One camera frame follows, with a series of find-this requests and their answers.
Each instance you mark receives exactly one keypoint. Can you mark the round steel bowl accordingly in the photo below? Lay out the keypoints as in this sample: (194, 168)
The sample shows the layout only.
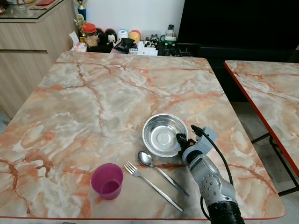
(163, 130)

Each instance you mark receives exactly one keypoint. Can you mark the marble table with red edge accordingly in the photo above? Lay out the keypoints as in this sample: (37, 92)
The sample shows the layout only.
(271, 93)

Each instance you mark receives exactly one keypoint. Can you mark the light wooden cabinet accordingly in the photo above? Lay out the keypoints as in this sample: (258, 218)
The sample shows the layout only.
(28, 56)

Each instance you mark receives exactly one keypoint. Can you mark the black pouch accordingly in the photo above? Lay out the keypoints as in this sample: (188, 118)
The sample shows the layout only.
(125, 45)

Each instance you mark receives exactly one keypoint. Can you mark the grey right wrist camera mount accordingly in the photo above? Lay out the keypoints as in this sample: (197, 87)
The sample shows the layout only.
(202, 144)

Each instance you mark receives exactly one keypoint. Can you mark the black television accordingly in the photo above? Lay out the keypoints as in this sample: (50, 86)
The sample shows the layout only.
(238, 21)

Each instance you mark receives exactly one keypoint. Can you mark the black mouse figure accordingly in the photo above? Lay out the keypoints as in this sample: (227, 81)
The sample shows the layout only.
(107, 37)

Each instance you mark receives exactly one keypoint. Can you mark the steel spoon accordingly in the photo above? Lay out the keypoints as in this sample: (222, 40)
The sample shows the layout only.
(145, 158)

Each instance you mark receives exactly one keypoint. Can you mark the white box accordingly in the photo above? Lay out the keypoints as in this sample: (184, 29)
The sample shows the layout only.
(147, 49)

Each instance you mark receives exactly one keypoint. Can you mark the yellow round figure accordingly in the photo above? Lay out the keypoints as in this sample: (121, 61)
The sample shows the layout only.
(135, 36)

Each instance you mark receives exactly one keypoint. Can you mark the gold trophy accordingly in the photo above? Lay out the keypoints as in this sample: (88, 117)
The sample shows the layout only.
(82, 7)

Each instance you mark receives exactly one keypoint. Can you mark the jar with red lid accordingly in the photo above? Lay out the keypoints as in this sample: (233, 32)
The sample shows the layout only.
(89, 35)

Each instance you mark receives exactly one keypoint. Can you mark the white and blue round figure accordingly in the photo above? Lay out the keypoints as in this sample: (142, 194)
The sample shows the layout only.
(122, 35)

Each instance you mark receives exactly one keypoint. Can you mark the white tissue pack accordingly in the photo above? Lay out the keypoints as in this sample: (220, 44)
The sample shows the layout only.
(77, 44)

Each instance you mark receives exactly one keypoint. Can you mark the steel fork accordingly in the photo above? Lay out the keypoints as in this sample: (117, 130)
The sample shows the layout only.
(152, 184)

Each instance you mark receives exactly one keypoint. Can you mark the purple plastic cup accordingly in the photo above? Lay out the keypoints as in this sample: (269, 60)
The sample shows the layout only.
(106, 179)

